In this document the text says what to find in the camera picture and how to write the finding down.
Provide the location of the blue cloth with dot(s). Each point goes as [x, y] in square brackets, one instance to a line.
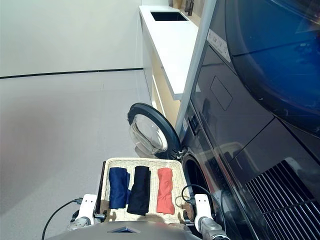
[118, 187]

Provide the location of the coral red cloth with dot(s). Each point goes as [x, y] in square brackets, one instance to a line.
[165, 190]

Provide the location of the black cloth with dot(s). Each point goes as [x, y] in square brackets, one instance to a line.
[140, 190]

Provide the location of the pale woven basket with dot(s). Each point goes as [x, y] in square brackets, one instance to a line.
[145, 161]

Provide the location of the silver robot body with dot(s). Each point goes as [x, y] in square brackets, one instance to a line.
[87, 236]

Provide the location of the black vent grille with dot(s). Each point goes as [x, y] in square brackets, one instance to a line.
[287, 200]

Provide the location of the white counter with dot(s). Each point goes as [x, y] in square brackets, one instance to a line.
[172, 50]

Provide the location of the white instruction sticker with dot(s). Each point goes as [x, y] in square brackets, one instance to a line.
[218, 45]

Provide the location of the dark round dryer door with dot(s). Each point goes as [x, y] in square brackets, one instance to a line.
[275, 62]

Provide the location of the black sink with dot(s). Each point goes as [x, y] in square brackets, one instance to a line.
[167, 16]

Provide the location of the dark faucet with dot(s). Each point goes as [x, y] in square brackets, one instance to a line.
[189, 10]

